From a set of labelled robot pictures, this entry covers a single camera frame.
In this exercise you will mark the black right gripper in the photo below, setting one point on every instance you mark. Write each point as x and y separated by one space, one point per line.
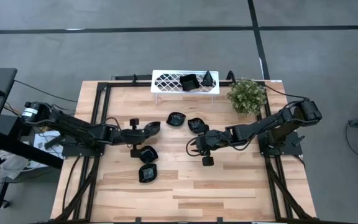
207 141

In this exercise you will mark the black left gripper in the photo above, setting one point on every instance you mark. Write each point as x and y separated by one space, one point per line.
126 137

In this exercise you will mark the black leaf-shaped mini plate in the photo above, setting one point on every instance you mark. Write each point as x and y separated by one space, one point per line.
148 155
176 119
148 173
153 127
196 125

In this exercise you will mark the black square mini plate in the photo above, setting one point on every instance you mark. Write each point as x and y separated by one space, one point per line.
189 82

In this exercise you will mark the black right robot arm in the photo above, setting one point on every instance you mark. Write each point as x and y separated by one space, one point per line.
259 129

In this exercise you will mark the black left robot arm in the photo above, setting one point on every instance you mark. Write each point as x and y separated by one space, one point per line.
70 126

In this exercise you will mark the green potted plant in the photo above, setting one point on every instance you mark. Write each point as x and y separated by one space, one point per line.
246 96

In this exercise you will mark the black clamp lever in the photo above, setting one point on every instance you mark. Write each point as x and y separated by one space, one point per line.
53 142
299 140

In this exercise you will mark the black desk leg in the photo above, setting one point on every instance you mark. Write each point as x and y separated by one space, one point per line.
26 151

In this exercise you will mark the white plastic bag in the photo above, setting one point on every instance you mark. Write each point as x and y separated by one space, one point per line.
11 166

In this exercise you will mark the black aluminium table frame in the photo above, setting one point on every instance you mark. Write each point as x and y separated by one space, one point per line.
129 84

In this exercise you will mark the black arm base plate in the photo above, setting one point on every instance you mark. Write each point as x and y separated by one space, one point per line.
294 151
73 153

